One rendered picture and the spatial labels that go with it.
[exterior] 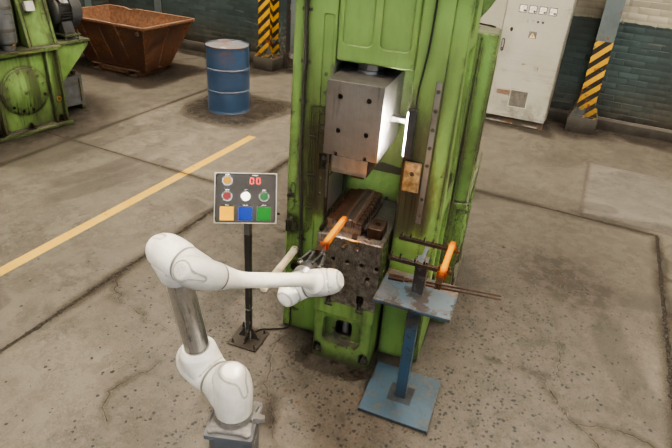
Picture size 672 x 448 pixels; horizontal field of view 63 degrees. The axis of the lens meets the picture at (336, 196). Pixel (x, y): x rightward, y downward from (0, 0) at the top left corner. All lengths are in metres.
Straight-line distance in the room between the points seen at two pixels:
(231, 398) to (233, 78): 5.60
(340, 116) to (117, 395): 2.00
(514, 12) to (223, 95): 3.98
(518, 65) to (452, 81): 5.24
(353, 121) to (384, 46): 0.40
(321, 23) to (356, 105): 0.45
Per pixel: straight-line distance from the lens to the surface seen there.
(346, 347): 3.46
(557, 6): 7.83
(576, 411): 3.71
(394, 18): 2.77
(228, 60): 7.34
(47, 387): 3.67
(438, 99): 2.79
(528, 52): 7.93
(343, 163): 2.88
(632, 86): 8.61
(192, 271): 1.87
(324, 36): 2.88
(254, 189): 3.02
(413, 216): 3.05
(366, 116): 2.75
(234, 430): 2.42
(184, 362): 2.38
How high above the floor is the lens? 2.49
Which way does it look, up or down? 27 degrees down
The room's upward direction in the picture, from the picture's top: 4 degrees clockwise
